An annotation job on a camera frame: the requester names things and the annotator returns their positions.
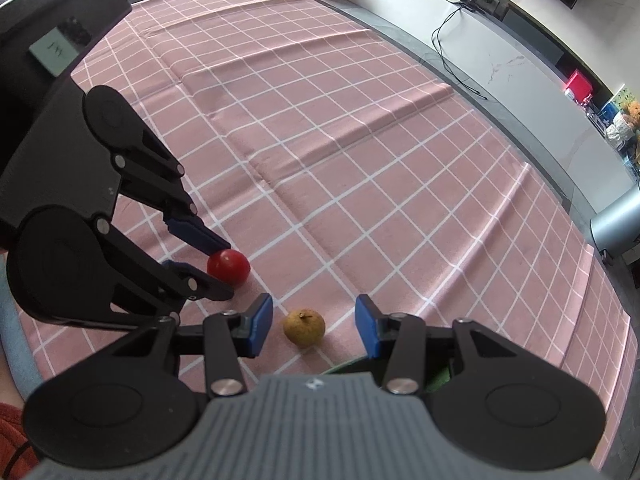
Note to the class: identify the grey metal trash can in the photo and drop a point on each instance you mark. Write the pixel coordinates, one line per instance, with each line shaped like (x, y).
(617, 227)

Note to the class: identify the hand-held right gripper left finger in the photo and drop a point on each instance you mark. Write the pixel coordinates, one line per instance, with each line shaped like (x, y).
(260, 325)

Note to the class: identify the pink checked tablecloth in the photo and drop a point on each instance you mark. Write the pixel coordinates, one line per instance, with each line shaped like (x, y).
(350, 160)

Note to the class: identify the white flower pot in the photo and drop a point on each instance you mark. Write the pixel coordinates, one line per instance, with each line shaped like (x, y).
(620, 130)

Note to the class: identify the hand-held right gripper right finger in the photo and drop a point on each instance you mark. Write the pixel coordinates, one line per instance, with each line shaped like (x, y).
(366, 325)

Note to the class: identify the white marble TV cabinet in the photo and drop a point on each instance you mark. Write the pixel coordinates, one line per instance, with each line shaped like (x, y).
(500, 95)

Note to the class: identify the small yellow-green fruit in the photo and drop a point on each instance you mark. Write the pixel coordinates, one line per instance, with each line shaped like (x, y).
(305, 327)

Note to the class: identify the brown teddy bear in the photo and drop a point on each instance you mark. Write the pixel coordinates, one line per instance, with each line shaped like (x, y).
(634, 112)

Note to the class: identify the colourful picture card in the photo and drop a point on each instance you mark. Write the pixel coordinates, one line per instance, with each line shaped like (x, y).
(612, 102)

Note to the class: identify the square red box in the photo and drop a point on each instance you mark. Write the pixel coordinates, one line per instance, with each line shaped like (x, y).
(579, 87)

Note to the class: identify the green colander bowl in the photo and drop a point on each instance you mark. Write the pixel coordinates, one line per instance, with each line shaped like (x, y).
(440, 377)

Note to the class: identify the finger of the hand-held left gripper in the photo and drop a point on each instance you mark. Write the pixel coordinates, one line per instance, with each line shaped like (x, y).
(172, 280)
(195, 235)

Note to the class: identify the red cherry tomato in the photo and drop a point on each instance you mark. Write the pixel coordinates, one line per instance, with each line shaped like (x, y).
(227, 267)

